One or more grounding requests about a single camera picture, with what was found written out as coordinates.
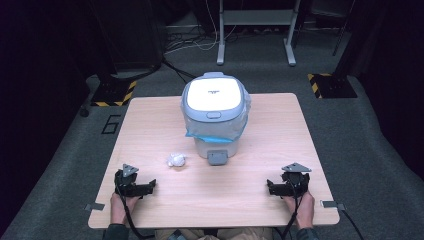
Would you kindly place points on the clear plastic bin liner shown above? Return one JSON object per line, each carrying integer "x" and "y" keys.
{"x": 216, "y": 131}

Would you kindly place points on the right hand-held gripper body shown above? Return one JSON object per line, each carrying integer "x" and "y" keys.
{"x": 295, "y": 181}

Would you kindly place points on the grey table edge bracket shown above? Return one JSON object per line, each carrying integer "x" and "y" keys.
{"x": 94, "y": 206}
{"x": 331, "y": 204}

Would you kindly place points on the white metal stand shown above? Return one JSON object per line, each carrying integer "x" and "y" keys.
{"x": 256, "y": 17}

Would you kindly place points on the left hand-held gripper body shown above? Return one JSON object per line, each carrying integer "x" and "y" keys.
{"x": 126, "y": 182}

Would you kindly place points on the person's left hand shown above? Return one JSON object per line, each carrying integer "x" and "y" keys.
{"x": 119, "y": 208}

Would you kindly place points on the white pedal trash can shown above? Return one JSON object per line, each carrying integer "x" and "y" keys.
{"x": 213, "y": 95}

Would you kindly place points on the black base with hazard stripes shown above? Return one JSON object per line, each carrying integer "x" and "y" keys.
{"x": 111, "y": 93}
{"x": 333, "y": 86}

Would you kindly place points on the white paper ball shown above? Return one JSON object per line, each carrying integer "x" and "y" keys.
{"x": 176, "y": 160}

